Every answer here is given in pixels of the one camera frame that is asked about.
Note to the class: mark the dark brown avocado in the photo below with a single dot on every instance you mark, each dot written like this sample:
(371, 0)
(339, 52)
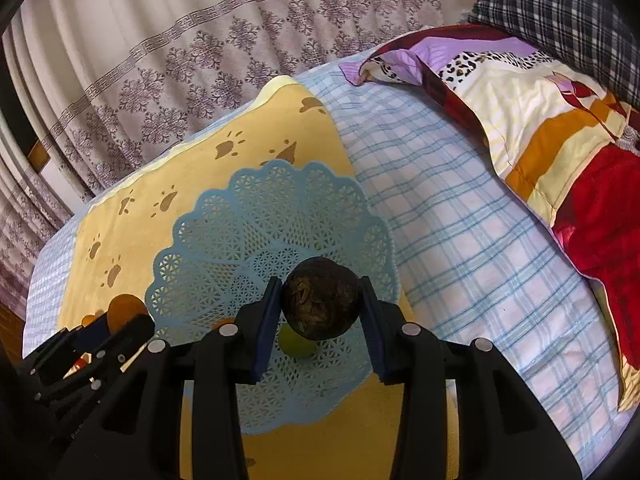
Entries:
(320, 300)

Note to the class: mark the white patterned curtain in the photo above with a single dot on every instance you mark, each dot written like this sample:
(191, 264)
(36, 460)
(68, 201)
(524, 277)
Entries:
(175, 35)

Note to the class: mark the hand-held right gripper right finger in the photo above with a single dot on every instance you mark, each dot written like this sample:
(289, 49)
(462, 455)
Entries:
(374, 340)

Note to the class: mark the dark plaid pillow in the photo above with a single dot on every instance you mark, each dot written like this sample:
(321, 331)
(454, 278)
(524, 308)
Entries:
(560, 5)

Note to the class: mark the colourful patchwork quilt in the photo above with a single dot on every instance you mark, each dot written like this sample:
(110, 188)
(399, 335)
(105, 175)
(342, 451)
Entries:
(550, 125)

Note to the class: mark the orange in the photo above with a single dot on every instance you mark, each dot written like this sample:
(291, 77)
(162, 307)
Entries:
(90, 320)
(125, 310)

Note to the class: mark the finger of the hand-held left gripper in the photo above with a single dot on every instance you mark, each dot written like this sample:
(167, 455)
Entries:
(132, 340)
(87, 339)

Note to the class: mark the green lime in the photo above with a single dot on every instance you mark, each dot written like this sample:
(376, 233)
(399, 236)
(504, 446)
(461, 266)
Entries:
(297, 346)

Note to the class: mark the blue plastic lattice basket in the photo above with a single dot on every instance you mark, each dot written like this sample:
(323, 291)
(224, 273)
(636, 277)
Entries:
(240, 220)

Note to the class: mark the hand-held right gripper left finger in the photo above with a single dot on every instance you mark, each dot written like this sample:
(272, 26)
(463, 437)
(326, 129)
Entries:
(265, 332)

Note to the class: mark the yellow paw print blanket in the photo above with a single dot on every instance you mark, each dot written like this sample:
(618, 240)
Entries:
(150, 170)

